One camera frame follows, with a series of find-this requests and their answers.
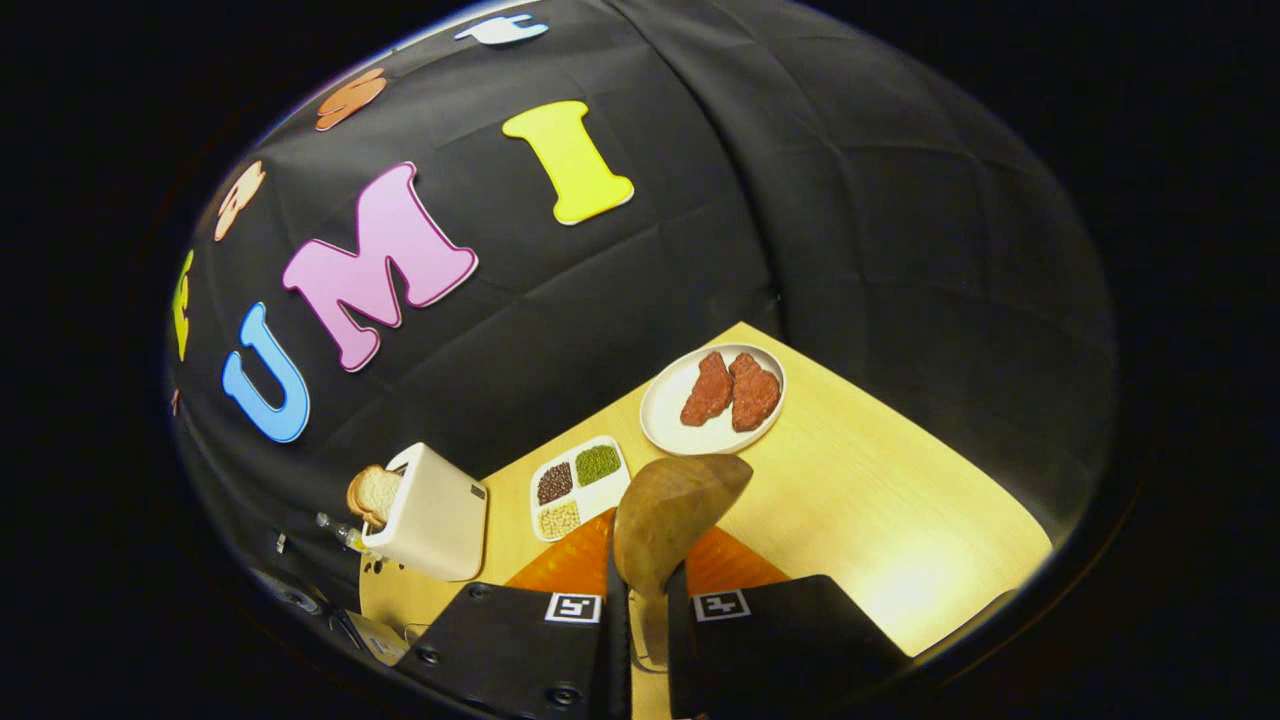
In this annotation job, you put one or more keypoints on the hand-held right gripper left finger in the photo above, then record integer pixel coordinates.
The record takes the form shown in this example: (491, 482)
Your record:
(618, 650)

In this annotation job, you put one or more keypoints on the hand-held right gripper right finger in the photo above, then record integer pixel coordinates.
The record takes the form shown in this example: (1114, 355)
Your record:
(682, 650)

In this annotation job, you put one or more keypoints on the wooden spoon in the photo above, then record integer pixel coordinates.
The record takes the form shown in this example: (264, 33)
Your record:
(670, 520)

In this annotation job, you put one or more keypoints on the white divided dish of beans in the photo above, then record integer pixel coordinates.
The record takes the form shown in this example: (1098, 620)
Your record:
(592, 497)

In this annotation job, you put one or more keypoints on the white toaster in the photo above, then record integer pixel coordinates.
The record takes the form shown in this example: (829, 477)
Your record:
(435, 520)

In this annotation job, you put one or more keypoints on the white round plate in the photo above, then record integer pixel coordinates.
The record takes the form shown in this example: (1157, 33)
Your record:
(668, 410)

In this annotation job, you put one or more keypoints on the red meat slice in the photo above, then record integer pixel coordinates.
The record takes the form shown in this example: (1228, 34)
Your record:
(708, 390)
(755, 392)

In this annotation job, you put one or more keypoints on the toast bread slice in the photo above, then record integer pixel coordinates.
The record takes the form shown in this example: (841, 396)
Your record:
(353, 495)
(378, 493)

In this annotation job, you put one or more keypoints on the small clear bottle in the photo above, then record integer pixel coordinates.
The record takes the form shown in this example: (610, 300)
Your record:
(350, 535)

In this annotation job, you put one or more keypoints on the black backdrop cloth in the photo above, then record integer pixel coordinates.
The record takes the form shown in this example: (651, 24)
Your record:
(850, 200)

